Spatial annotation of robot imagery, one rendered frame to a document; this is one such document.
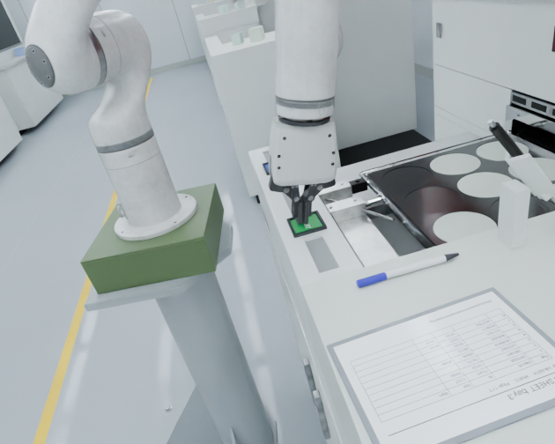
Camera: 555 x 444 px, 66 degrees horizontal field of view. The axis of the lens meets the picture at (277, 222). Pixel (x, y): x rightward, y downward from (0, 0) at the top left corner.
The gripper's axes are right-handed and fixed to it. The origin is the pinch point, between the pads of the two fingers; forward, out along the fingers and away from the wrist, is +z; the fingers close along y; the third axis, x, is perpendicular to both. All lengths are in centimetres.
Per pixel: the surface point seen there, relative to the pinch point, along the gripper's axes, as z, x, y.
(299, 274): 3.9, 12.0, 3.0
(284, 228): 3.8, -1.0, 2.7
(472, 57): -15, -46, -56
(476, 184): 1.7, -6.9, -36.3
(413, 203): 4.4, -6.5, -23.6
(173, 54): 85, -796, 45
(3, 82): 83, -574, 257
